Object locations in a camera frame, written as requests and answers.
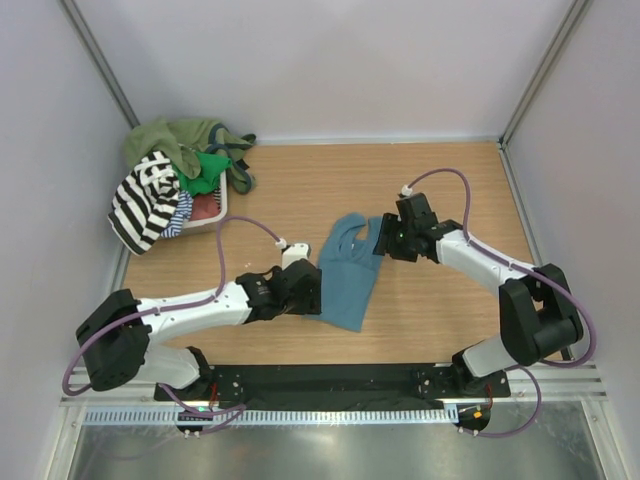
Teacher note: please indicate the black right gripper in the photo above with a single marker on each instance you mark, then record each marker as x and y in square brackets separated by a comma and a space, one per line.
[386, 243]

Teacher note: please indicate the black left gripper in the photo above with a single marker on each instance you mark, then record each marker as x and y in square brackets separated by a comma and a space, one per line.
[310, 304]

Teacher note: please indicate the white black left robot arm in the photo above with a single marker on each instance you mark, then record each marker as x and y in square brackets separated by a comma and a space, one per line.
[126, 338]

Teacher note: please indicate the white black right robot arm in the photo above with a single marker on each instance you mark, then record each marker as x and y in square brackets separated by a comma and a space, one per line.
[536, 315]

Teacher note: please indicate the red tank top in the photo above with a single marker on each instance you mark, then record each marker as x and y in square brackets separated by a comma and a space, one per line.
[205, 207]

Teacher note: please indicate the blue white striped tank top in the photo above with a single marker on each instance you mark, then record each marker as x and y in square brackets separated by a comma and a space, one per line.
[181, 216]

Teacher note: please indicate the bright green tank top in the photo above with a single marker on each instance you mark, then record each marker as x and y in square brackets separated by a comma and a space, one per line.
[211, 167]

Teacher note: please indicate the black white striped tank top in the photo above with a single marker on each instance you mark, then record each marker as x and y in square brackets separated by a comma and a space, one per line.
[144, 203]

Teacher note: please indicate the olive green tank top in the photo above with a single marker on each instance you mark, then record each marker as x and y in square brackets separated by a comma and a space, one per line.
[180, 139]

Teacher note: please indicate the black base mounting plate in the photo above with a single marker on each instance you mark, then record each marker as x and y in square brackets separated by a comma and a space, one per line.
[275, 386]

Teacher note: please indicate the white laundry basket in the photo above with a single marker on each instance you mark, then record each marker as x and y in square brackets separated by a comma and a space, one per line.
[210, 225]

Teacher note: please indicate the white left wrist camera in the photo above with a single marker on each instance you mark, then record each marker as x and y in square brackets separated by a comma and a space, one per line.
[292, 252]

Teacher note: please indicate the perforated cable duct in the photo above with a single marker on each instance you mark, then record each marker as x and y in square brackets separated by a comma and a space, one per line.
[177, 416]

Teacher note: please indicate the aluminium frame rail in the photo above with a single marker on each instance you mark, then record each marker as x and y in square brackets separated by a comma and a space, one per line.
[556, 384]

